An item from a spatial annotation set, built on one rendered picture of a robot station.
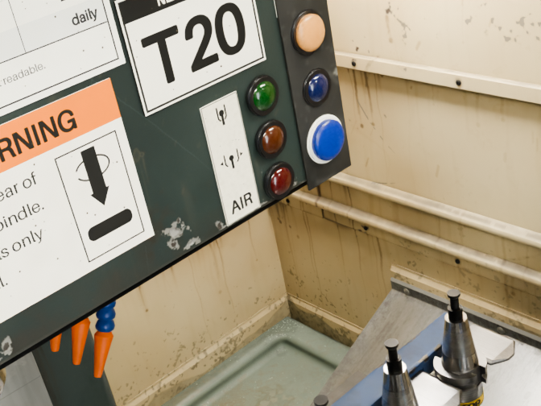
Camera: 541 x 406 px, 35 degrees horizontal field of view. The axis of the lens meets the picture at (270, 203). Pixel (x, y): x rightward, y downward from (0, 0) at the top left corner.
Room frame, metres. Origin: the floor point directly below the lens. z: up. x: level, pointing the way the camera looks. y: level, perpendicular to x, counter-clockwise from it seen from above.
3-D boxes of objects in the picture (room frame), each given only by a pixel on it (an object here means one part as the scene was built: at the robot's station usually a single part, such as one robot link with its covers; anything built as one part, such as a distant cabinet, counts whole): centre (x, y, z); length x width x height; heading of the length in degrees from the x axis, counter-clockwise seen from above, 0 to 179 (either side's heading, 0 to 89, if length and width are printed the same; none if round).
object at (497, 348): (0.82, -0.23, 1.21); 0.07 x 0.05 x 0.01; 37
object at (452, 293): (0.79, -0.19, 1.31); 0.02 x 0.02 x 0.03
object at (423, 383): (0.76, -0.14, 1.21); 0.07 x 0.05 x 0.01; 37
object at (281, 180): (0.53, -0.01, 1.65); 0.02 x 0.01 x 0.02; 127
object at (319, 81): (0.55, -0.05, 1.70); 0.02 x 0.01 x 0.02; 127
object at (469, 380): (0.79, -0.19, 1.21); 0.06 x 0.06 x 0.03
